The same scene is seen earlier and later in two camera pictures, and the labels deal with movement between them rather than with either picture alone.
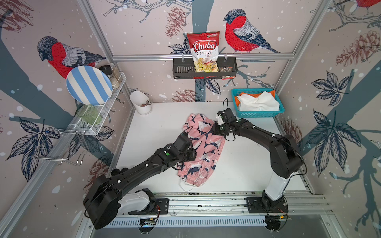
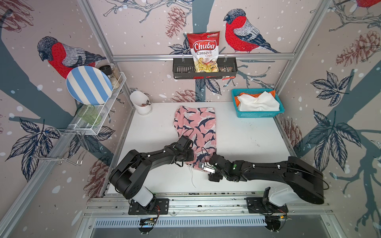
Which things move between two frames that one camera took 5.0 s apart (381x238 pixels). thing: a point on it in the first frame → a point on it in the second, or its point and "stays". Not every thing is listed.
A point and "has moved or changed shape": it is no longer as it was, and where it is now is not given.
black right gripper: (214, 129) → (214, 178)
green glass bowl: (89, 112) stays
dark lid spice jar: (108, 70) stays
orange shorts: (253, 94) stays
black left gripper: (193, 154) stays
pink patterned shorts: (209, 148) has moved or changed shape
